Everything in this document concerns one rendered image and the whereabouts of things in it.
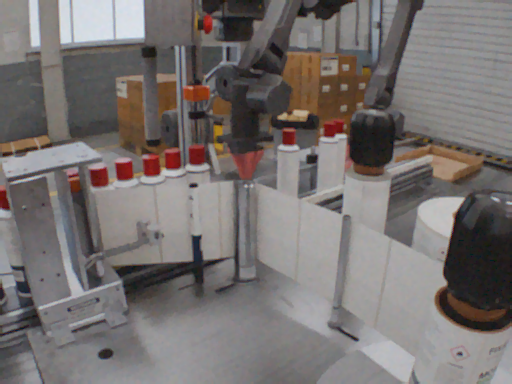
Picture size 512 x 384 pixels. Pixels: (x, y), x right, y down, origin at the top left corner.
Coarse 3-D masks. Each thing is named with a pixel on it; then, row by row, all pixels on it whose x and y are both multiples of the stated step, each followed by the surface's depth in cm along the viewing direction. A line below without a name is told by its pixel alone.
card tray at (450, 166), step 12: (396, 156) 154; (408, 156) 160; (420, 156) 166; (444, 156) 166; (456, 156) 161; (468, 156) 157; (444, 168) 151; (456, 168) 151; (468, 168) 143; (480, 168) 153; (444, 180) 138; (456, 180) 138
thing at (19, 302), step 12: (420, 168) 135; (312, 192) 113; (324, 204) 106; (132, 264) 77; (144, 264) 77; (156, 264) 78; (120, 276) 73; (12, 288) 67; (12, 300) 64; (24, 300) 64; (0, 312) 60
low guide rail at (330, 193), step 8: (416, 160) 132; (424, 160) 134; (432, 160) 139; (392, 168) 123; (400, 168) 125; (408, 168) 128; (344, 184) 109; (320, 192) 104; (328, 192) 105; (336, 192) 107; (304, 200) 99; (312, 200) 101; (320, 200) 103
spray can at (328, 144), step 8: (328, 128) 102; (328, 136) 103; (320, 144) 104; (328, 144) 103; (336, 144) 103; (320, 152) 105; (328, 152) 104; (336, 152) 104; (320, 160) 106; (328, 160) 104; (336, 160) 105; (320, 168) 106; (328, 168) 105; (336, 168) 106; (320, 176) 107; (328, 176) 106; (320, 184) 108; (328, 184) 107
